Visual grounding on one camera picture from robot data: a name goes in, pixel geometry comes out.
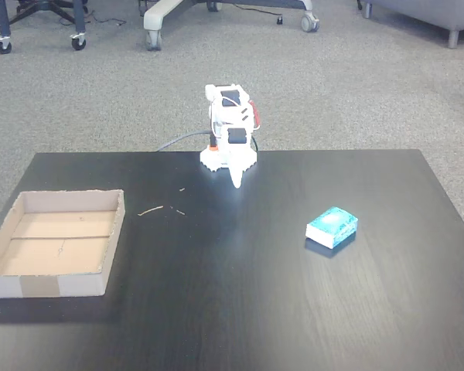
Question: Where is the green block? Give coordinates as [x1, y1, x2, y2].
[305, 206, 360, 249]

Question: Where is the shallow cardboard box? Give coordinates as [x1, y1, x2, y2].
[0, 188, 126, 300]

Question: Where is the beige wheeled base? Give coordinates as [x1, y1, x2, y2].
[142, 0, 321, 52]

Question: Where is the dark cart with casters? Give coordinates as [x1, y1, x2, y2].
[0, 0, 88, 54]

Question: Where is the black office chair base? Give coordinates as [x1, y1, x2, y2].
[14, 0, 89, 25]

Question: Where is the grey sofa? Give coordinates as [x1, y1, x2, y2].
[360, 0, 464, 49]

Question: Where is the black power cable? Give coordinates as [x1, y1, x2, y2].
[155, 131, 213, 153]

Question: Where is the black floor cable with plug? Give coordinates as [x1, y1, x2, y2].
[231, 2, 285, 26]

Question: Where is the thin black floor cable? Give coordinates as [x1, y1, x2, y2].
[57, 10, 128, 28]

